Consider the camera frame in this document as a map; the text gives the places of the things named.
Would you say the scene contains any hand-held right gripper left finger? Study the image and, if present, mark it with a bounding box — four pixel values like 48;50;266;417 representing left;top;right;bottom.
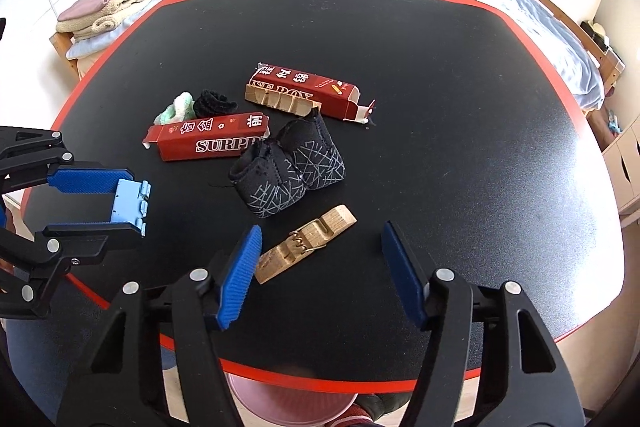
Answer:
55;224;264;427

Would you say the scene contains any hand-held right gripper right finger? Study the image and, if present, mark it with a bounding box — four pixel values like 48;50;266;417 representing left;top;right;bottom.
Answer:
381;221;587;427

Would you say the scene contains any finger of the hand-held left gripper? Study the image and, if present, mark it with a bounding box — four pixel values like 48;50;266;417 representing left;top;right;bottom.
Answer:
0;127;136;196
0;221;146;309

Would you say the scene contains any light blue plastic clip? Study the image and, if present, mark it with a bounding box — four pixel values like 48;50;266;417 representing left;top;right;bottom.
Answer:
109;178;152;239

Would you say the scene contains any wooden clothespin with spring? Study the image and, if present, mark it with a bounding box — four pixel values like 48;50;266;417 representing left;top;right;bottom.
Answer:
254;204;359;286

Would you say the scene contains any mint white sock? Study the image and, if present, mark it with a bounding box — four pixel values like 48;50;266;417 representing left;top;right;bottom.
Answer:
152;92;199;126

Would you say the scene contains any red carton box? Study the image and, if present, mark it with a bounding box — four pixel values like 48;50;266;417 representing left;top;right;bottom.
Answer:
142;111;271;163

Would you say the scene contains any pink waste bin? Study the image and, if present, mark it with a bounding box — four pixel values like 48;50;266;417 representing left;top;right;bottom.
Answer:
227;373;359;427

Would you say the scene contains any black sock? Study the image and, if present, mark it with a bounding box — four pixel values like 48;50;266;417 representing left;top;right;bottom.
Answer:
192;90;240;119

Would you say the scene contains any notched wooden clothespin piece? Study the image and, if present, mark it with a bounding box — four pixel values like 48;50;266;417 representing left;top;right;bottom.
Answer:
244;85;322;118

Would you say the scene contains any red box with wooden tray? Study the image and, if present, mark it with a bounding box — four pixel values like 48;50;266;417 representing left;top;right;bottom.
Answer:
244;62;377;126

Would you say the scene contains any cream folded blanket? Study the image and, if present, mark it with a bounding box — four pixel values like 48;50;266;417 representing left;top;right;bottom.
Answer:
55;0;157;41

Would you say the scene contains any dark slipper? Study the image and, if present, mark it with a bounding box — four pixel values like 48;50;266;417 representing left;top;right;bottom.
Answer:
357;394;417;427

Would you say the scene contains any person's leg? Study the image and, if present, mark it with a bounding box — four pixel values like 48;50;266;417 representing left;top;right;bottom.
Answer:
4;274;118;426

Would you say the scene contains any person's foot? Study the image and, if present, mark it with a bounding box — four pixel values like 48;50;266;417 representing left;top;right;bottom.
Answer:
334;404;374;427

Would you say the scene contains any white cabinet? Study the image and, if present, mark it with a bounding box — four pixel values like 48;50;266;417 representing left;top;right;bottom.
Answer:
602;114;640;216

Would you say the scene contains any black bag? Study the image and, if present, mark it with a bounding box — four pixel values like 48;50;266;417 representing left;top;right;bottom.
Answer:
580;21;614;54

